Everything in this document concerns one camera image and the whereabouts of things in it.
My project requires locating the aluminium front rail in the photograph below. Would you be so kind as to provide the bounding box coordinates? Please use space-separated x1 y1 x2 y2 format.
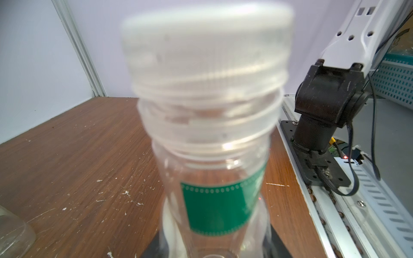
277 95 413 258

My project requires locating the right electronics board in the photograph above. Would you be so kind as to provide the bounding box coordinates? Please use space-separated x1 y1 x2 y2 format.
328 137 364 164

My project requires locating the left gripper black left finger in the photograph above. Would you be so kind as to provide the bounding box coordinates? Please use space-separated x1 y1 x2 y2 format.
140 231 168 258

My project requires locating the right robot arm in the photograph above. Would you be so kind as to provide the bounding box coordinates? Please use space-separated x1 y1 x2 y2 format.
293 1 408 154

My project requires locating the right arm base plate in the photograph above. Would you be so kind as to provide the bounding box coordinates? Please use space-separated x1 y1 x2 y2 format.
280 120 352 188

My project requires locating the white bottle cap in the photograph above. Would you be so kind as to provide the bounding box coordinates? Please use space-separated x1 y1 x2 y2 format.
122 2 295 103

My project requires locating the labelled clear plastic bottle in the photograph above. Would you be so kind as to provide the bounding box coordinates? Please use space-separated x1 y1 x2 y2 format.
137 90 282 258

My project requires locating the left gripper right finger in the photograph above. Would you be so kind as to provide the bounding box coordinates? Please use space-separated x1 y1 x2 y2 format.
266 225 292 258

